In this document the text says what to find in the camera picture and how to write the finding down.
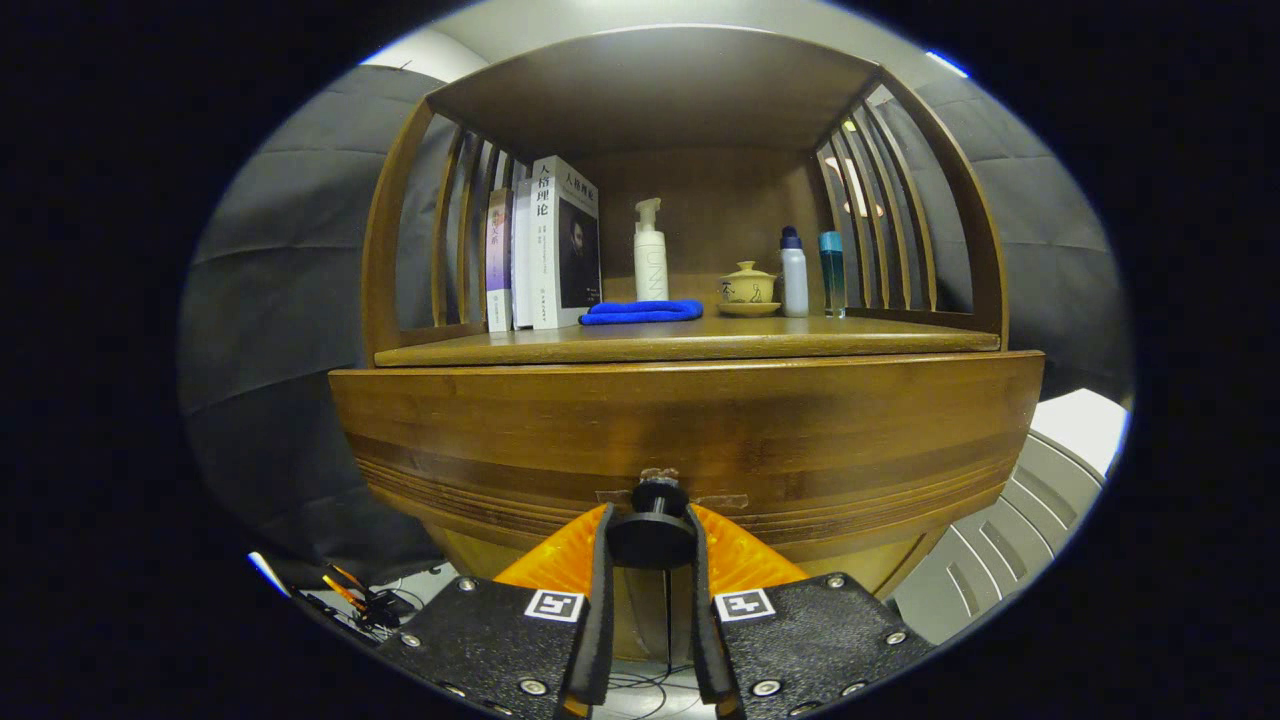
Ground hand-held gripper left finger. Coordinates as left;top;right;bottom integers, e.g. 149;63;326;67
375;503;616;720

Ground blue transparent bottle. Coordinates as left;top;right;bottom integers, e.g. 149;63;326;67
818;231;846;319

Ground purple book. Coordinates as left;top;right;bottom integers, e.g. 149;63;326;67
486;188;514;333

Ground black backdrop cloth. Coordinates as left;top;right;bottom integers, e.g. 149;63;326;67
178;65;1136;591

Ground yellow lidded tea cup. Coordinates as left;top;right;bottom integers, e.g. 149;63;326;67
720;261;778;305

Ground wooden cabinet door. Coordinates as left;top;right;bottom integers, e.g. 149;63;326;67
425;520;669;666
668;530;946;666

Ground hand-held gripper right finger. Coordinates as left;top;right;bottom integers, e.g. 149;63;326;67
685;503;936;720

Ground white pump bottle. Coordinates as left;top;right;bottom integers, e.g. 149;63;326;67
634;197;670;302

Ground blue folded cloth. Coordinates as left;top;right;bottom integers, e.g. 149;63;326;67
579;299;704;327

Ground thin white book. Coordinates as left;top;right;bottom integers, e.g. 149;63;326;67
512;177;536;330

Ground wooden countertop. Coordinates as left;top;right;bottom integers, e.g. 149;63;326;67
373;300;1001;368

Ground wooden cabinet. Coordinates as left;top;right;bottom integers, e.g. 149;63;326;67
328;25;1046;666

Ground white bottle with blue cap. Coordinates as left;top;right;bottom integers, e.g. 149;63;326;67
780;226;809;318

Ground black floor cables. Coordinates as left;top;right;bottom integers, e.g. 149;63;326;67
300;570;701;720

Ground white flat device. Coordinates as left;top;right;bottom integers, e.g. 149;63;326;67
248;552;291;598

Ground white grey printer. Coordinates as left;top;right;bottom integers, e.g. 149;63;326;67
890;388;1131;646

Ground orange black tool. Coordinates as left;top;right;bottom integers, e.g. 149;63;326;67
322;563;376;616

